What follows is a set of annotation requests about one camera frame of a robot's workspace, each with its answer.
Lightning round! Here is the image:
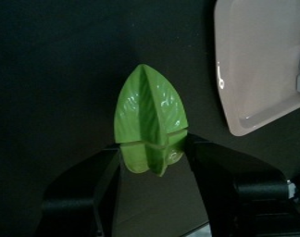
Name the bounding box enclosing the green toy starfruit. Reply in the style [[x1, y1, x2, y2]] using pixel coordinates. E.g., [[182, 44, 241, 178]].
[[113, 63, 190, 178]]

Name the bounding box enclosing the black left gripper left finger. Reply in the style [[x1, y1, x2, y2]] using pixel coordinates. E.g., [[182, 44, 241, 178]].
[[34, 144, 123, 237]]

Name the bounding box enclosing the white plastic tray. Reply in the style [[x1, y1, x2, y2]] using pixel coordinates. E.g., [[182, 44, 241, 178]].
[[213, 0, 300, 137]]

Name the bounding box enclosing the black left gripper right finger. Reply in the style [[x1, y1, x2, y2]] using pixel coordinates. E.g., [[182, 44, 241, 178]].
[[184, 132, 300, 237]]

